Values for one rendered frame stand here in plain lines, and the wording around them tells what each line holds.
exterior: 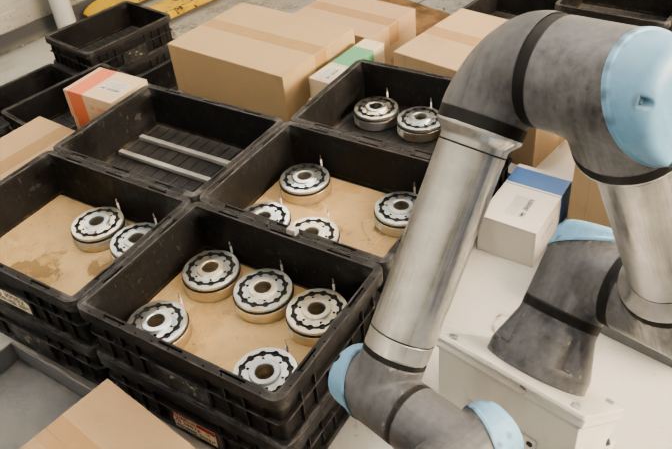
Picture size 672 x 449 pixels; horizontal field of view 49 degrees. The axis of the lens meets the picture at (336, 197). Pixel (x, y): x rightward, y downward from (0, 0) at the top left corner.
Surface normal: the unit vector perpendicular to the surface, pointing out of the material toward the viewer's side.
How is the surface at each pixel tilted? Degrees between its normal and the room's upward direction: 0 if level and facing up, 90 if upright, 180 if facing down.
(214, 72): 90
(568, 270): 48
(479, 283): 0
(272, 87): 90
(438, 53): 0
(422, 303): 60
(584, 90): 68
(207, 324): 0
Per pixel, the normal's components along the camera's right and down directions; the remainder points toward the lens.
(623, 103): -0.73, 0.15
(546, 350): -0.18, -0.36
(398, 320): -0.37, 0.01
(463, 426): -0.10, -0.89
